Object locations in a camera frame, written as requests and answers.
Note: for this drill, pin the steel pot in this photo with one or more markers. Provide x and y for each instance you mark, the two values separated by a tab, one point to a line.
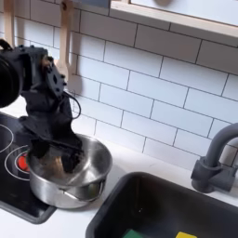
93	167

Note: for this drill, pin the green toy block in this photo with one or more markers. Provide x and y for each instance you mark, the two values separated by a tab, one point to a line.
131	234

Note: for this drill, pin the yellow toy block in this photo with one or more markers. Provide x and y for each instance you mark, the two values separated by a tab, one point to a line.
186	235

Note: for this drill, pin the black toy stove cooktop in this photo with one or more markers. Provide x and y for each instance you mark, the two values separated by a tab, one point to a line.
15	192

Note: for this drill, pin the wooden spoon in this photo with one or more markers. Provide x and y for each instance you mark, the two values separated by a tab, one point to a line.
65	31

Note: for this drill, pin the dark grey sink basin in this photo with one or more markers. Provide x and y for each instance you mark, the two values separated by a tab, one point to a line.
173	204

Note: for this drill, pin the grey extractor hood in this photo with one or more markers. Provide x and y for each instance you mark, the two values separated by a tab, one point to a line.
93	2

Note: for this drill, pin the grey tap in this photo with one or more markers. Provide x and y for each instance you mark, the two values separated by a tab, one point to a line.
210	173

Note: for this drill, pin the white toy microwave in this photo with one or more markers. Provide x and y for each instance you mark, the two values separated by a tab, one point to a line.
201	9

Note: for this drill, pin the wooden kitchen frame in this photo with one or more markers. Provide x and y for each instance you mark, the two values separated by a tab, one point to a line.
173	19

